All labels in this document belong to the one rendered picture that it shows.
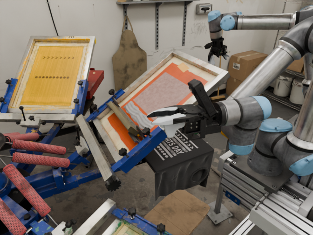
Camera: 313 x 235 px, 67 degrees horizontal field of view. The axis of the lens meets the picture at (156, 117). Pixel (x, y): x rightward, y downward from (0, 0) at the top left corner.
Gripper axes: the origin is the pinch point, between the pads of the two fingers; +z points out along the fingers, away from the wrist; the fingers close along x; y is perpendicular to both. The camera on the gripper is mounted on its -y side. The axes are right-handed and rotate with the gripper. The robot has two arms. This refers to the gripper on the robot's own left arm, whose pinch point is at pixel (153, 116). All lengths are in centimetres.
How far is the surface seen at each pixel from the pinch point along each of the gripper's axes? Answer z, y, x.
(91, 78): 17, 31, 195
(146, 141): -8, 35, 49
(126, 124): 0, 30, 63
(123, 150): 5, 37, 48
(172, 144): -34, 61, 87
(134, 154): -1, 40, 48
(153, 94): -22, 22, 87
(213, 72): -53, 6, 65
